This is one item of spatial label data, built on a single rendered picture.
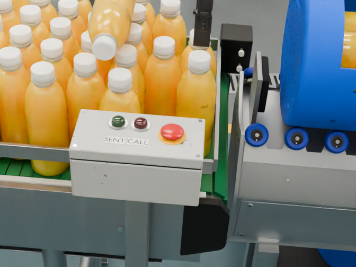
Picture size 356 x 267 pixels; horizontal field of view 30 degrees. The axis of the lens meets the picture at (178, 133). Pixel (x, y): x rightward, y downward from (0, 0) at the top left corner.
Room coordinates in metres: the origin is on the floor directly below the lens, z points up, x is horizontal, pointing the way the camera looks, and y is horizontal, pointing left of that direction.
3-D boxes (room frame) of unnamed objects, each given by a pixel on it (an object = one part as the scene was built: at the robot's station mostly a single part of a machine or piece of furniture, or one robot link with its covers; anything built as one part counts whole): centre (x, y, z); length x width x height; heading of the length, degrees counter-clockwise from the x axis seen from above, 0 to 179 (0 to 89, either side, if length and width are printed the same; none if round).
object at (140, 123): (0.80, 0.06, 1.11); 0.02 x 0.02 x 0.01
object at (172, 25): (1.18, 0.03, 1.00); 0.07 x 0.07 x 0.20
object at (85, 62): (0.95, 0.17, 1.11); 0.04 x 0.04 x 0.02
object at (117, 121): (0.80, 0.09, 1.11); 0.02 x 0.02 x 0.01
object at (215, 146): (1.07, -0.07, 0.96); 0.40 x 0.01 x 0.03; 179
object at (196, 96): (0.99, -0.03, 1.00); 0.07 x 0.07 x 0.20
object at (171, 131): (0.78, 0.01, 1.11); 0.04 x 0.04 x 0.01
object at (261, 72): (1.07, -0.15, 0.99); 0.10 x 0.02 x 0.12; 179
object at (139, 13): (1.14, 0.10, 1.11); 0.04 x 0.04 x 0.02
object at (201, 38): (1.04, -0.03, 1.14); 0.03 x 0.01 x 0.07; 89
